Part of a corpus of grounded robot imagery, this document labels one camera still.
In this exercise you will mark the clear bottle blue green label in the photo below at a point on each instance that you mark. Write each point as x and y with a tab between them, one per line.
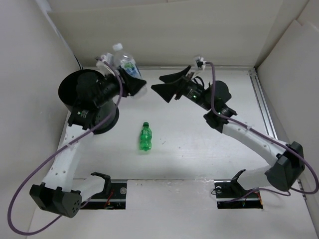
125	61

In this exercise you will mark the black plastic bin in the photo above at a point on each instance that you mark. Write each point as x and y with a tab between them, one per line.
80	93

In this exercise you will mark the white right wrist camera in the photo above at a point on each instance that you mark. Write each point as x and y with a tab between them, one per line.
200	65

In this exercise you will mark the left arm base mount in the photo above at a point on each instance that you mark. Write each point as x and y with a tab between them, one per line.
99	191

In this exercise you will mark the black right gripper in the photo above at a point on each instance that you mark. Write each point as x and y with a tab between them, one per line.
168	90

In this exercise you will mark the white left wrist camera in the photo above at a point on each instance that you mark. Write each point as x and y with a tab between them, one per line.
103	61

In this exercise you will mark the green plastic soda bottle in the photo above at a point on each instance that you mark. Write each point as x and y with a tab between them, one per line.
145	138

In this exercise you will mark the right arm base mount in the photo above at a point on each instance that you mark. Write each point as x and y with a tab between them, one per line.
231	195

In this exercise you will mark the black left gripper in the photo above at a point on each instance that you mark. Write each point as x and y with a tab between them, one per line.
127	84

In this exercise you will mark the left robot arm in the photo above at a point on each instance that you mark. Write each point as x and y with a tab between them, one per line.
56	194

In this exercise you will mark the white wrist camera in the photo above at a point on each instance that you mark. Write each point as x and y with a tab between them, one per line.
103	61
200	65

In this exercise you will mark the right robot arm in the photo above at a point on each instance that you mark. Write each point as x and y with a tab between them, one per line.
284	161

